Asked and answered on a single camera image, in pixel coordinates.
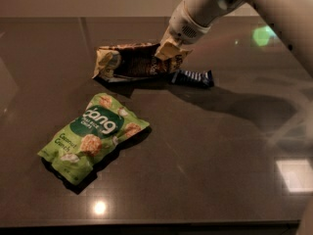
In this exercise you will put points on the brown chip bag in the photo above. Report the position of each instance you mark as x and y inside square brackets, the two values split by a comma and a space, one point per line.
[129, 62]

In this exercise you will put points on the blue snack bar wrapper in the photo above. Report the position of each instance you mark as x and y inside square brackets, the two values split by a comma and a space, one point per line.
[193, 78]

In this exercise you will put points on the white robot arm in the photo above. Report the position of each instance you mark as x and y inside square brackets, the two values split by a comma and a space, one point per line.
[291, 20]

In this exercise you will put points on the green rice chip bag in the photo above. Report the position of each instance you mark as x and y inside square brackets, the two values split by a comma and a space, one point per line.
[79, 146]

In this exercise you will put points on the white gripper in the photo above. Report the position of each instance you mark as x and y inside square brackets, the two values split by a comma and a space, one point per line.
[183, 28]

